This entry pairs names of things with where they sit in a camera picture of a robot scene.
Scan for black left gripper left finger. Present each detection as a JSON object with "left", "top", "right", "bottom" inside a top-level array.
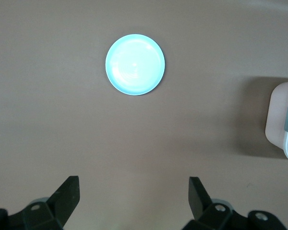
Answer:
[{"left": 0, "top": 176, "right": 81, "bottom": 230}]

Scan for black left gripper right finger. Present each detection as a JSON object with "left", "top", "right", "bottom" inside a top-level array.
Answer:
[{"left": 182, "top": 176, "right": 283, "bottom": 230}]

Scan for white lidded storage box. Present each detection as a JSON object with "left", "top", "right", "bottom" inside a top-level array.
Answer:
[{"left": 264, "top": 80, "right": 288, "bottom": 166}]

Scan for light blue plate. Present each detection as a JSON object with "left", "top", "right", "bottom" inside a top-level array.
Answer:
[{"left": 105, "top": 34, "right": 166, "bottom": 96}]

